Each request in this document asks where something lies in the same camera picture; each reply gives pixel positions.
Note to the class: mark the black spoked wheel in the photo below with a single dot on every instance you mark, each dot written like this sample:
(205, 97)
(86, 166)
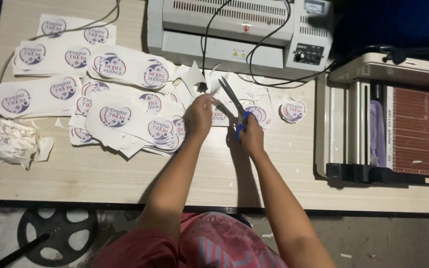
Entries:
(58, 236)

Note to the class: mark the white laminator machine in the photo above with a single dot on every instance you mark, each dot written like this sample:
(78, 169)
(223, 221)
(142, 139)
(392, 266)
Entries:
(237, 33)

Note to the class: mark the person's right hand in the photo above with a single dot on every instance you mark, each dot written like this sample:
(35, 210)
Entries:
(252, 137)

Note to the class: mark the printed sticker paper piece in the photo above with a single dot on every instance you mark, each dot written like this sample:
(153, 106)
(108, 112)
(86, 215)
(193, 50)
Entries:
(220, 114)

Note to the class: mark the person's right fingers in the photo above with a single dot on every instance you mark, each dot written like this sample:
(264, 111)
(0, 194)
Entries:
(251, 120)

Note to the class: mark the black rod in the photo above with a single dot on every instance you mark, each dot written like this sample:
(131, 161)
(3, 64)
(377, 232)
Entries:
(19, 251)

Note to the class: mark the heap of white paper offcuts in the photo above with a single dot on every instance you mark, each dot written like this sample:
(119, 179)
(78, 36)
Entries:
(266, 91)

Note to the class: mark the purple plastic film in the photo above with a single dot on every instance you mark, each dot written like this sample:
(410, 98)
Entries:
(377, 134)

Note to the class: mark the person's red patterned clothing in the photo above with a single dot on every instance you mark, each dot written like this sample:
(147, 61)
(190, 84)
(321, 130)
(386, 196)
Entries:
(207, 245)

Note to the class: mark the paper cutter with brown board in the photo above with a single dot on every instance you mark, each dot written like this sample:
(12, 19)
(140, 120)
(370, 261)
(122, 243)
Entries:
(404, 123)

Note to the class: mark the pile of printed sticker sheets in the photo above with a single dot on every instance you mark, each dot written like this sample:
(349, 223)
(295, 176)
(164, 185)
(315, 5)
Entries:
(88, 85)

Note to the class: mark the person's left hand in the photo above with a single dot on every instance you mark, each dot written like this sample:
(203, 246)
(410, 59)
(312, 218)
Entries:
(197, 118)

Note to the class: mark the round cut sticker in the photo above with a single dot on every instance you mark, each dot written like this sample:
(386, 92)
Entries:
(262, 114)

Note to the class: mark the stack of round cut stickers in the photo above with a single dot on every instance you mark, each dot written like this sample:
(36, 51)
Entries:
(292, 111)

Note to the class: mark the dark blue cloth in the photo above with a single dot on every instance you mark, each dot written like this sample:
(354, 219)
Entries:
(393, 22)

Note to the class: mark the person's left fingers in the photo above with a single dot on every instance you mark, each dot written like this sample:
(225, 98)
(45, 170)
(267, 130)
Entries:
(207, 99)

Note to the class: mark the crumpled white paper scraps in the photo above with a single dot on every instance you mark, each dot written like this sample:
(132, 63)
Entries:
(9, 143)

